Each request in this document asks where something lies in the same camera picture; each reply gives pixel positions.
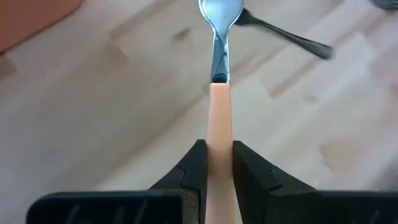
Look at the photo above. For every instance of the black fork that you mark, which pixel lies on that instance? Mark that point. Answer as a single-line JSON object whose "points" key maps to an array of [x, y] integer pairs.
{"points": [[298, 40]]}

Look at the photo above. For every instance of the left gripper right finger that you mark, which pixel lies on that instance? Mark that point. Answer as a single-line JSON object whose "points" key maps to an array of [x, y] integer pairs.
{"points": [[264, 193]]}

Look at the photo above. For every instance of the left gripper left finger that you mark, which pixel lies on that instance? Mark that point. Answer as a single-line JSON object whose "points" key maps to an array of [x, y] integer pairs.
{"points": [[199, 168]]}

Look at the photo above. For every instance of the orange plastic bin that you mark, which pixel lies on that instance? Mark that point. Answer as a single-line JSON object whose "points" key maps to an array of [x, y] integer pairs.
{"points": [[31, 21]]}

